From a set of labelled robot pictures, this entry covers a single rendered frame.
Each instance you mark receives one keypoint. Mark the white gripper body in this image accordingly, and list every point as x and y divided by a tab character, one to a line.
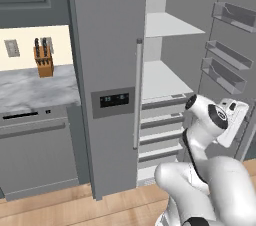
235	126

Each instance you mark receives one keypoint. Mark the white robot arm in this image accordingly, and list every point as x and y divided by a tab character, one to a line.
213	183

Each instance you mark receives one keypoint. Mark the clear fridge door bin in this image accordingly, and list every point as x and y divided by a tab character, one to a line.
230	55
235	15
221	76

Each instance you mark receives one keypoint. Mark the white fridge drawer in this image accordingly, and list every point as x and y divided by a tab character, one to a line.
160	120
156	153
160	102
158	136

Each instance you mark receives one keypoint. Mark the white fridge shelf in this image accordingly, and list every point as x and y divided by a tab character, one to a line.
170	25
163	81

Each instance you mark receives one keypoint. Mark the grey fridge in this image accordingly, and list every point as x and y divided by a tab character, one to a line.
176	53

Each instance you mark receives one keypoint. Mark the grey closed fridge door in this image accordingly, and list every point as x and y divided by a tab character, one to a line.
106	36

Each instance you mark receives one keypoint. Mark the wooden knife block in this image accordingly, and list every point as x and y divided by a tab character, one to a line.
45	63

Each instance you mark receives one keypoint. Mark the grey dishwasher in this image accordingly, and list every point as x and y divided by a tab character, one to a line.
36	160

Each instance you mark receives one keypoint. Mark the grey wall switch plate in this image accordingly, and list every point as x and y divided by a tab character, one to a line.
11	48

